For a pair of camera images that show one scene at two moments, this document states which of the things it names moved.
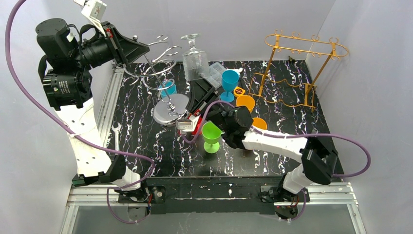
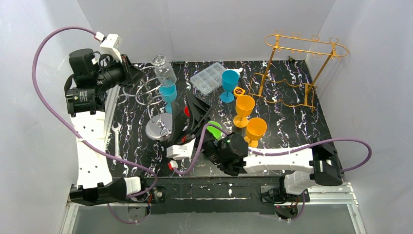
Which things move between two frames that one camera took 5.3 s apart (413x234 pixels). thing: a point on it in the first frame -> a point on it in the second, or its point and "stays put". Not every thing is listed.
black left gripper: [115, 43] -> [128, 69]
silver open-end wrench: [117, 134] stays put
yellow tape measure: [238, 91] stays put
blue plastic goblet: [167, 88] stays put
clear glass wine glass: [195, 62] -> [165, 71]
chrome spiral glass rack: [171, 107] -> [159, 126]
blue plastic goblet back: [230, 79] stays put
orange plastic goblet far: [245, 100] stays put
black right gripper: [198, 107] -> [196, 129]
